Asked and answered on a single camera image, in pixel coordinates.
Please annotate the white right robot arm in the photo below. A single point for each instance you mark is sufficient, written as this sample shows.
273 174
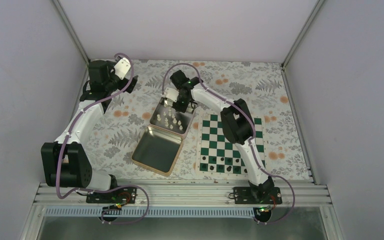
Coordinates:
238 126

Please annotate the floral patterned table mat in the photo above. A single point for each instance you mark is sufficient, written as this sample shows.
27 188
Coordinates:
115 137

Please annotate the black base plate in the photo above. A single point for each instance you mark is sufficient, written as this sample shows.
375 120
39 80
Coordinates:
125 195
247 196

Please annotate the open metal tin box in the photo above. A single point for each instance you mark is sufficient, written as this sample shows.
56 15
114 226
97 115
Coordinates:
161 143

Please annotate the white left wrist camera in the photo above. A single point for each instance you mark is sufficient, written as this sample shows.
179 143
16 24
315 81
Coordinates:
121 67

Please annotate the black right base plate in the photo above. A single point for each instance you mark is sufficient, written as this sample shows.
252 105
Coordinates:
247 196

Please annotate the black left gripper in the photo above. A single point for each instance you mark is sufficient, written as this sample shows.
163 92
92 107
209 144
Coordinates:
132 84

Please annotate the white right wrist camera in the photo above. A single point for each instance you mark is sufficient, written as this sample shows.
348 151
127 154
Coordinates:
171 94

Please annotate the white slotted cable duct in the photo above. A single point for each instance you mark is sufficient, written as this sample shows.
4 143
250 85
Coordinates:
152 212

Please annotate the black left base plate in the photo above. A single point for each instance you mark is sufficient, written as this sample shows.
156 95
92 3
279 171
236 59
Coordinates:
125 195

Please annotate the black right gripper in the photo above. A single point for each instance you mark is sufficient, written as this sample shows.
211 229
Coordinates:
182 108

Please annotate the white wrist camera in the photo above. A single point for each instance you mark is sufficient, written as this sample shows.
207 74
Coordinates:
121 67
171 94

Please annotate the aluminium mounting rail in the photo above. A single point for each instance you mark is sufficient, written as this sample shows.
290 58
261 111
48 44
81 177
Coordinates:
199 193

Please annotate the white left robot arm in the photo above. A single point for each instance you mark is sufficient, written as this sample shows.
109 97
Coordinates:
65 162

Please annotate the green white chess board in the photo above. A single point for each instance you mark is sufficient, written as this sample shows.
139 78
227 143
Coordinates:
216 156

